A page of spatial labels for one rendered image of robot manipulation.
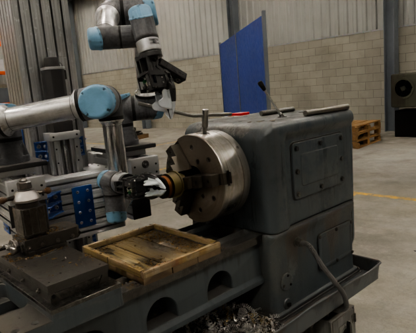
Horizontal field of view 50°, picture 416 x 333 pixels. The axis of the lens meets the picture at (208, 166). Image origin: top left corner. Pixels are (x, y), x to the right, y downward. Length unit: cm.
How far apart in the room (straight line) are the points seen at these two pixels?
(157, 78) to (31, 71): 83
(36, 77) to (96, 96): 56
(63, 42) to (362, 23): 1064
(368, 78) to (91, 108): 1085
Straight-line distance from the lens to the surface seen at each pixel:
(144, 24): 147
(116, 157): 177
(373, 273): 208
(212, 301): 153
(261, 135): 154
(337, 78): 1254
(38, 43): 214
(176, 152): 158
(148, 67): 143
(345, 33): 1249
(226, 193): 148
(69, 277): 116
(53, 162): 206
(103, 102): 160
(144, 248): 153
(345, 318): 203
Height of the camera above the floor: 139
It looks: 10 degrees down
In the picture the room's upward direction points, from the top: 5 degrees counter-clockwise
